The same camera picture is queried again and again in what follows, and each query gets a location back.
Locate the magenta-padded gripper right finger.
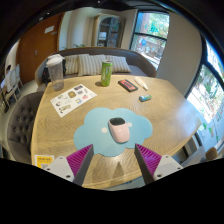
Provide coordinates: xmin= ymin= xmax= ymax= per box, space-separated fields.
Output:
xmin=134 ymin=143 xmax=184 ymax=185

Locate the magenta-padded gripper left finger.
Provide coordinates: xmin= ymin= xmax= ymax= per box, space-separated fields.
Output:
xmin=43 ymin=143 xmax=95 ymax=187

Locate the pink computer mouse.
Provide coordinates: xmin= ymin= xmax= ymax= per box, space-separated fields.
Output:
xmin=107 ymin=116 xmax=131 ymax=144

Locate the blue cloud-shaped mouse pad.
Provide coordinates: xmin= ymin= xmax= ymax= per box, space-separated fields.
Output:
xmin=73 ymin=106 xmax=154 ymax=158

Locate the yellow code card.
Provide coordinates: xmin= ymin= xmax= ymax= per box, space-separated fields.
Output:
xmin=34 ymin=154 xmax=55 ymax=169

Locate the grey tufted armchair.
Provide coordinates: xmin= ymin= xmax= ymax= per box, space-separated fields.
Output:
xmin=6 ymin=90 xmax=45 ymax=165

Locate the white sticker sheet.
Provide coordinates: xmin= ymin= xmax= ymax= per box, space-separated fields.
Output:
xmin=50 ymin=83 xmax=98 ymax=119

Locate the small teal eraser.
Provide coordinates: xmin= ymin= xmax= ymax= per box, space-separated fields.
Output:
xmin=138 ymin=94 xmax=153 ymax=103

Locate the large side window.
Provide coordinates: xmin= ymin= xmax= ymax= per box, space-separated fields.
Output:
xmin=184 ymin=39 xmax=224 ymax=154

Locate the white tube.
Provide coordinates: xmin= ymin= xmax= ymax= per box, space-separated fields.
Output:
xmin=133 ymin=76 xmax=149 ymax=91

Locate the group of dining chairs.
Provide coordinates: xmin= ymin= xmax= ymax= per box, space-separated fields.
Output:
xmin=0 ymin=64 xmax=21 ymax=111

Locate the black and red flat case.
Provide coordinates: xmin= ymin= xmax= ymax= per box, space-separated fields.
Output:
xmin=117 ymin=78 xmax=139 ymax=93

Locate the clear shaker bottle white lid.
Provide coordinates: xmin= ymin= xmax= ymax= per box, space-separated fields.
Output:
xmin=45 ymin=54 xmax=65 ymax=92

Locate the person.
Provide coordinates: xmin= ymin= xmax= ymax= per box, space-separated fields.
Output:
xmin=4 ymin=64 xmax=16 ymax=93

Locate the striped beige cushion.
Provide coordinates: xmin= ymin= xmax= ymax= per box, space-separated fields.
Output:
xmin=77 ymin=54 xmax=108 ymax=77
xmin=64 ymin=54 xmax=81 ymax=76
xmin=106 ymin=55 xmax=132 ymax=74

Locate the green drink can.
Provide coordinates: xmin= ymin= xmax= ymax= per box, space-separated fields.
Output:
xmin=100 ymin=60 xmax=114 ymax=88

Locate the brown curved sofa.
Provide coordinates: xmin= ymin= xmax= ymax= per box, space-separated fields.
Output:
xmin=34 ymin=46 xmax=158 ymax=88

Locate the wooden door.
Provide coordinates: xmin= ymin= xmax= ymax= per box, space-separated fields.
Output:
xmin=17 ymin=13 xmax=64 ymax=85

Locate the black-framed window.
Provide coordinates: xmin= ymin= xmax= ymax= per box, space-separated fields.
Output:
xmin=129 ymin=11 xmax=170 ymax=71

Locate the glass-door cabinet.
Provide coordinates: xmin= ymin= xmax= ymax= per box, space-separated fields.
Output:
xmin=91 ymin=13 xmax=127 ymax=49

